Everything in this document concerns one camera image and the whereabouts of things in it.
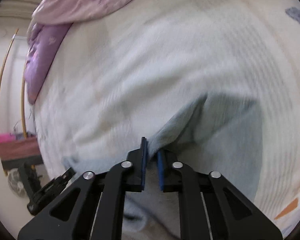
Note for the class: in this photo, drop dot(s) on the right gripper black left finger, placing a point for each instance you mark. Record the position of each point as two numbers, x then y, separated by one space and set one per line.
92 206

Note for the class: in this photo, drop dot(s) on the purple pillow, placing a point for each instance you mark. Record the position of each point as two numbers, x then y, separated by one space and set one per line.
44 42

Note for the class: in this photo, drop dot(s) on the white fleece bed blanket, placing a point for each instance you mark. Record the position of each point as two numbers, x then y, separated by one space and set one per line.
179 50

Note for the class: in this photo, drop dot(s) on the grey sweatshirt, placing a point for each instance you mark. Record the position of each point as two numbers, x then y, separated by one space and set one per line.
213 132

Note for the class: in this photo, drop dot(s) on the dark red low bench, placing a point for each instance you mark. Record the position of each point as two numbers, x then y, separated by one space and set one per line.
15 150

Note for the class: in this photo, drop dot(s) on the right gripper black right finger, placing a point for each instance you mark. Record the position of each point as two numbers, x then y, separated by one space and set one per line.
210 207

